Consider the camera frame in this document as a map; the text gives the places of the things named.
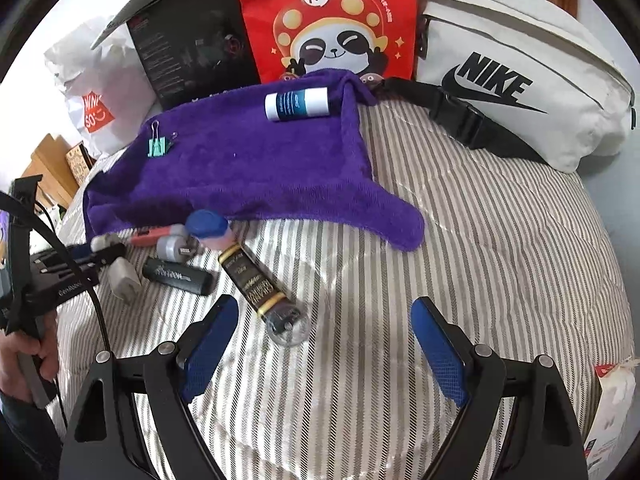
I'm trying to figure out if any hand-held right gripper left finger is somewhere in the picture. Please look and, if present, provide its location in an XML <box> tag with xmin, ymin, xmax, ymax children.
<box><xmin>60</xmin><ymin>294</ymin><xmax>240</xmax><ymax>480</ymax></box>

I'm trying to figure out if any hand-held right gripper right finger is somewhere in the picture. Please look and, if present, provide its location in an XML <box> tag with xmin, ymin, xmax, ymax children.
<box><xmin>410</xmin><ymin>296</ymin><xmax>588</xmax><ymax>480</ymax></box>

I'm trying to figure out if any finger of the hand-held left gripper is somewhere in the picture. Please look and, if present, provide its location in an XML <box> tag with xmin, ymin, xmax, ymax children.
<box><xmin>42</xmin><ymin>262</ymin><xmax>101</xmax><ymax>284</ymax></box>
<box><xmin>31</xmin><ymin>244</ymin><xmax>127</xmax><ymax>269</ymax></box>

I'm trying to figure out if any white charger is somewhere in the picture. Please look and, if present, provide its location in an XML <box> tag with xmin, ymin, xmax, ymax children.
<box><xmin>109</xmin><ymin>257</ymin><xmax>143</xmax><ymax>303</ymax></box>

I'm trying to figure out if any pink and grey pen device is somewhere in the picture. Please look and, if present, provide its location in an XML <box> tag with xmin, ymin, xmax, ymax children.
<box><xmin>92</xmin><ymin>225</ymin><xmax>188</xmax><ymax>252</ymax></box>

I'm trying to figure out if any blue capped pink bottle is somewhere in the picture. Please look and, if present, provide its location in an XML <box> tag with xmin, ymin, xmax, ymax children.
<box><xmin>185</xmin><ymin>209</ymin><xmax>236</xmax><ymax>253</ymax></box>

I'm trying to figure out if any person's left forearm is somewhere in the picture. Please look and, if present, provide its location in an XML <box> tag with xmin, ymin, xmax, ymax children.
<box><xmin>0</xmin><ymin>390</ymin><xmax>63</xmax><ymax>480</ymax></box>

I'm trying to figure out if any person's left hand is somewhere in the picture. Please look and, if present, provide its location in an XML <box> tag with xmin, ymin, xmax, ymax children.
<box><xmin>0</xmin><ymin>310</ymin><xmax>62</xmax><ymax>402</ymax></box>

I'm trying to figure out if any black and gold tube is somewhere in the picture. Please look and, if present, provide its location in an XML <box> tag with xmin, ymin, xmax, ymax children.
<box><xmin>218</xmin><ymin>242</ymin><xmax>307</xmax><ymax>346</ymax></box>

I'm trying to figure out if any black rectangular device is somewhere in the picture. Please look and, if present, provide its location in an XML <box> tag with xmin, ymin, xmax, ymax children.
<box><xmin>141</xmin><ymin>257</ymin><xmax>217</xmax><ymax>296</ymax></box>

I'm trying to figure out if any small white cylinder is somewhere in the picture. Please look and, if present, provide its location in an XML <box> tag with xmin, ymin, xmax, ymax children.
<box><xmin>156</xmin><ymin>235</ymin><xmax>201</xmax><ymax>262</ymax></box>

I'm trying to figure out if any brown printed box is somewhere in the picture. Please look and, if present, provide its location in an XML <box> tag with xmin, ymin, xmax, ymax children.
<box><xmin>65</xmin><ymin>142</ymin><xmax>96</xmax><ymax>186</ymax></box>

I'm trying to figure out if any wooden cabinet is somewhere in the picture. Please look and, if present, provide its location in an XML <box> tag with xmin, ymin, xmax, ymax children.
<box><xmin>20</xmin><ymin>132</ymin><xmax>76</xmax><ymax>211</ymax></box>

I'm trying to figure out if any green binder clip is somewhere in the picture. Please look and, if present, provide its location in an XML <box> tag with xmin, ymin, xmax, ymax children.
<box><xmin>146</xmin><ymin>120</ymin><xmax>179</xmax><ymax>157</ymax></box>

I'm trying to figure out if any white plastic shopping bag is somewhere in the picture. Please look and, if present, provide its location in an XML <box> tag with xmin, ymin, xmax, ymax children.
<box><xmin>44</xmin><ymin>15</ymin><xmax>166</xmax><ymax>156</ymax></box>

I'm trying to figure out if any purple towel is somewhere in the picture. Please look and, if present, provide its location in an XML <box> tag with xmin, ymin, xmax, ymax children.
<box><xmin>82</xmin><ymin>67</ymin><xmax>426</xmax><ymax>253</ymax></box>

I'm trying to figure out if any white tissue pack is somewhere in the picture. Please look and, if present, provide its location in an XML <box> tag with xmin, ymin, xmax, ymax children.
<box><xmin>582</xmin><ymin>357</ymin><xmax>636</xmax><ymax>480</ymax></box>

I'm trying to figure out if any black headset box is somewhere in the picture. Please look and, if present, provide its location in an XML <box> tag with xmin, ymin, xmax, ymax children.
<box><xmin>92</xmin><ymin>0</ymin><xmax>261</xmax><ymax>111</ymax></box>

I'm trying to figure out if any white and blue bottle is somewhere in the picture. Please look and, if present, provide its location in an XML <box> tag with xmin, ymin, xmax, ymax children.
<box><xmin>264</xmin><ymin>87</ymin><xmax>329</xmax><ymax>122</ymax></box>

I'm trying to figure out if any white waist bag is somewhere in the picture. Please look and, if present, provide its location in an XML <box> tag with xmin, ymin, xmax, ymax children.
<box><xmin>382</xmin><ymin>0</ymin><xmax>640</xmax><ymax>175</ymax></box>

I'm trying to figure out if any red panda paper bag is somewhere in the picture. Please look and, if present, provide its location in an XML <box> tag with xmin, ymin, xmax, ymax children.
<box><xmin>230</xmin><ymin>0</ymin><xmax>418</xmax><ymax>86</ymax></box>

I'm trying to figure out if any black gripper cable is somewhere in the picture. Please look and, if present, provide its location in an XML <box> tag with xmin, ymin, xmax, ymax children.
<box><xmin>0</xmin><ymin>190</ymin><xmax>113</xmax><ymax>361</ymax></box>

